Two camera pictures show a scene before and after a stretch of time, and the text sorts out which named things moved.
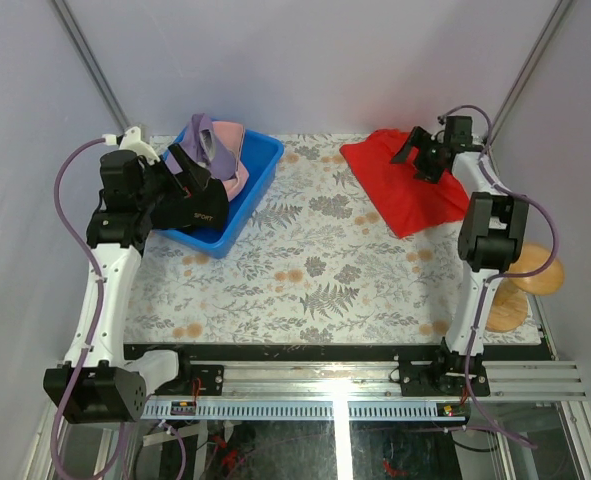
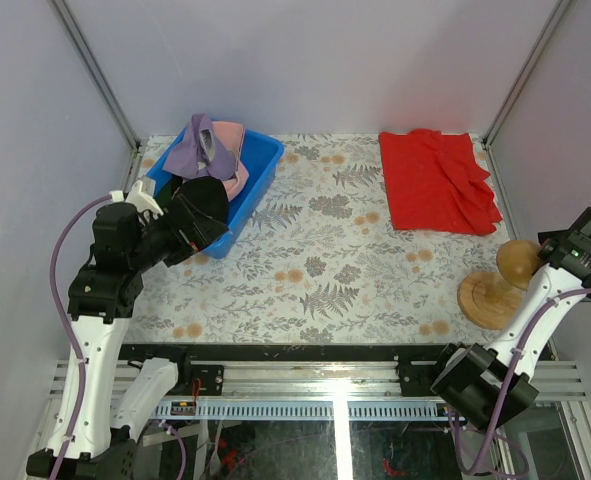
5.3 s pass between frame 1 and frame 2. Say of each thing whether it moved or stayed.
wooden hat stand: stayed
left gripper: moved
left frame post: stayed
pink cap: stayed
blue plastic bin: stayed
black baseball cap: stayed
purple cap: stayed
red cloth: moved
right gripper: moved
